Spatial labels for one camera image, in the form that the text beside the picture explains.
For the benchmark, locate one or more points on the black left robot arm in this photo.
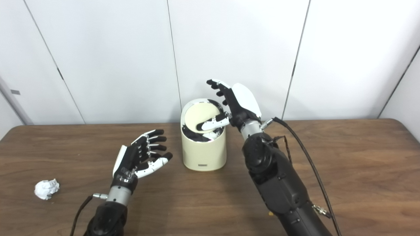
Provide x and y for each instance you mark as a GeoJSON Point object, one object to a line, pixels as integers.
{"type": "Point", "coordinates": [108, 218]}

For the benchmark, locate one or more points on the cream-colored round bin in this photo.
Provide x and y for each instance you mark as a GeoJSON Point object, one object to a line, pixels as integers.
{"type": "Point", "coordinates": [203, 154]}

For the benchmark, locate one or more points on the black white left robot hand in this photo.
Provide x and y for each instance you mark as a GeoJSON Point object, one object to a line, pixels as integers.
{"type": "Point", "coordinates": [128, 160]}

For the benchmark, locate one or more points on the white paper ball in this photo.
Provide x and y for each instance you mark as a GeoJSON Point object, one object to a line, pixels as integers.
{"type": "Point", "coordinates": [46, 189]}

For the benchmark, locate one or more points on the black wall panel hinge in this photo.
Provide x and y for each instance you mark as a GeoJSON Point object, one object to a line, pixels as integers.
{"type": "Point", "coordinates": [293, 70]}
{"type": "Point", "coordinates": [60, 73]}

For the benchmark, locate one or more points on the black bin liner bag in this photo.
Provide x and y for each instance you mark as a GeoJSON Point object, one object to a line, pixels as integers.
{"type": "Point", "coordinates": [193, 137]}

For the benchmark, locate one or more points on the grey wall corner post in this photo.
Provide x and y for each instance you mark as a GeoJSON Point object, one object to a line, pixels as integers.
{"type": "Point", "coordinates": [15, 106]}

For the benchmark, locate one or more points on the small grey wall tag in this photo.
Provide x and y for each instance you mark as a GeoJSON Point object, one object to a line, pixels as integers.
{"type": "Point", "coordinates": [15, 92]}

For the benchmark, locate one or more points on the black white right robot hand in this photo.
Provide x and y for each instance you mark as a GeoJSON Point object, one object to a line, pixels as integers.
{"type": "Point", "coordinates": [244, 101]}

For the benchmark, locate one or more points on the cream round bin lid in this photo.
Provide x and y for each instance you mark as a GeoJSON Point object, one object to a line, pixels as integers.
{"type": "Point", "coordinates": [197, 114]}

